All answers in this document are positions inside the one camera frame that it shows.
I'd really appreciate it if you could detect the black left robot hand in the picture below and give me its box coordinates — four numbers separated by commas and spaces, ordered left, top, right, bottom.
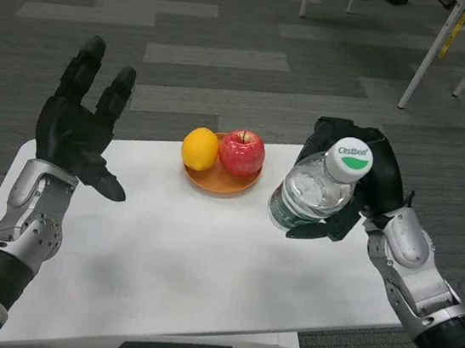
27, 28, 147, 203

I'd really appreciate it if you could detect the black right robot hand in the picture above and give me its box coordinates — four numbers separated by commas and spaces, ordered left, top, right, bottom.
284, 112, 423, 254

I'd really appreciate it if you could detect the clear water bottle white cap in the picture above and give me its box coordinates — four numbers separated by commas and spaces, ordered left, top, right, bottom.
264, 127, 377, 242

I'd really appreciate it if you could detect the yellow lemon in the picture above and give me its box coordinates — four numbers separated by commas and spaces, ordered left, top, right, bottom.
179, 125, 222, 174

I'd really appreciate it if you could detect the red apple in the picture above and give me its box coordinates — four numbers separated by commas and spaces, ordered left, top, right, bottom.
215, 126, 269, 180

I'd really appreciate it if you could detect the orange round plate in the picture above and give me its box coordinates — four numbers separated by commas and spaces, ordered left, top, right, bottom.
179, 127, 268, 199

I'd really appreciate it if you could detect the white metal table frame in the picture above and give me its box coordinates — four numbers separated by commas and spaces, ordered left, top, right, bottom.
396, 0, 465, 118

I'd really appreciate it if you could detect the yellow strap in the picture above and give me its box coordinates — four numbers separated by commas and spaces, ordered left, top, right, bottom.
438, 0, 465, 62

